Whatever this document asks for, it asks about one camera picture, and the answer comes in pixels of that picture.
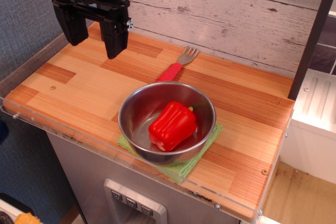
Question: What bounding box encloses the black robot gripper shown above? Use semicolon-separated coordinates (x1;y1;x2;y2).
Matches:
52;0;133;59

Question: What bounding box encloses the red-handled metal fork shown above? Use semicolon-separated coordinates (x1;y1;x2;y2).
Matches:
156;46;200;82

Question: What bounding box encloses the stainless steel bowl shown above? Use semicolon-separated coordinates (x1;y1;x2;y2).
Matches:
118;81;216;166

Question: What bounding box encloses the red bell pepper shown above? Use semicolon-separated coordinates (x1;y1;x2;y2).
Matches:
149;101;196;152

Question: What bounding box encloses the clear acrylic table guard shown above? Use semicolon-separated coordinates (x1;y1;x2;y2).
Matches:
4;94;294;223

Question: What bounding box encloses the grey cabinet with button panel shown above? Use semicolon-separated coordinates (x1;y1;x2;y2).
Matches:
47;133;239;223

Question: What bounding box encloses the green cloth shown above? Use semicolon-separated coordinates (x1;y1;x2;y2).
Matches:
117;123;224;184

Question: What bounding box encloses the yellow object bottom left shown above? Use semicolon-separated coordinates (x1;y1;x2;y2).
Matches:
14;212;41;224

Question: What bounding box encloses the white toy sink unit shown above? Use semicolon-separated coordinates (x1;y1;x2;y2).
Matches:
279;10;336;185

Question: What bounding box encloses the dark right shelf post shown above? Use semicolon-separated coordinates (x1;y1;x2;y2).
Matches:
288;0;333;100

